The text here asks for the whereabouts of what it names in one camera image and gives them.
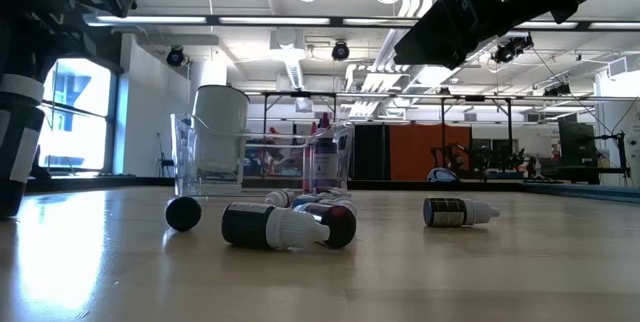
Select large black food coloring bottle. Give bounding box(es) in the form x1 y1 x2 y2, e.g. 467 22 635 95
0 72 47 219

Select large purple food coloring bottle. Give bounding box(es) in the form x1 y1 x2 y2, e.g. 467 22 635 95
308 111 347 194

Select small black food coloring bottle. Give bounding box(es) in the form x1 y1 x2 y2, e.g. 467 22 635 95
422 196 501 229

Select large red food coloring bottle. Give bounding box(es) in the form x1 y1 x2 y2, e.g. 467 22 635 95
301 120 321 193

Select small blue food coloring bottle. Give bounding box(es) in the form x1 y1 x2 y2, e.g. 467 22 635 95
291 193 359 216

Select small purple food coloring bottle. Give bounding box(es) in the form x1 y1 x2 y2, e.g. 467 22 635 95
319 203 358 250

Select small red food coloring bottle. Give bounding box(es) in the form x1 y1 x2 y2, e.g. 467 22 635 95
164 195 203 233

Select small dark-green food coloring bottle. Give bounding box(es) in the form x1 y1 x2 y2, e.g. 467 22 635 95
263 188 298 209

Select small navy food coloring bottle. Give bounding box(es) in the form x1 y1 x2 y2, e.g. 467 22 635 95
221 201 332 251

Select bright window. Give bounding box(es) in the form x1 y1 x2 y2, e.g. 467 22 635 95
37 56 119 176

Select black round ceiling fixture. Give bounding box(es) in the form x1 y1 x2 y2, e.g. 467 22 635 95
165 45 186 67
331 40 351 62

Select background robot arms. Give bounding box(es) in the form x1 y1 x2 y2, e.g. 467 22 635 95
430 142 526 179

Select blue white round object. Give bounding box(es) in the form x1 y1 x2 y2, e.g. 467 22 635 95
427 166 459 183

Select ceiling light strip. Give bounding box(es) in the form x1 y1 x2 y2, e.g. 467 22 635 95
218 15 331 27

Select black background monitor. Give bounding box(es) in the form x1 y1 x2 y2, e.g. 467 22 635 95
558 120 596 167

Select clear plastic bin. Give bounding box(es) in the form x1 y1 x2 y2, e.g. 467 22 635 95
169 111 355 198

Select white cylindrical container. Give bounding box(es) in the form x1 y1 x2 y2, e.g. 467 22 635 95
191 84 251 176

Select black ceiling camera rig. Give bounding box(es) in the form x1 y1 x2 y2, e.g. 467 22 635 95
492 34 535 65

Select black background station frame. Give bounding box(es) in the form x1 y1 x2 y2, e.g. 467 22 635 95
262 90 339 136
439 94 514 181

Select orange wall panel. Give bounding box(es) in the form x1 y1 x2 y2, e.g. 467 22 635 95
389 124 472 182

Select black wall panel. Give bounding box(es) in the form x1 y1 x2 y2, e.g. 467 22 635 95
352 122 391 182

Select white ceiling duct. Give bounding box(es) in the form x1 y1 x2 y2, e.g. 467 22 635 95
269 26 309 91

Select black aluminium table frame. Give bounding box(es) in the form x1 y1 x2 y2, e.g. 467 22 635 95
24 175 640 206

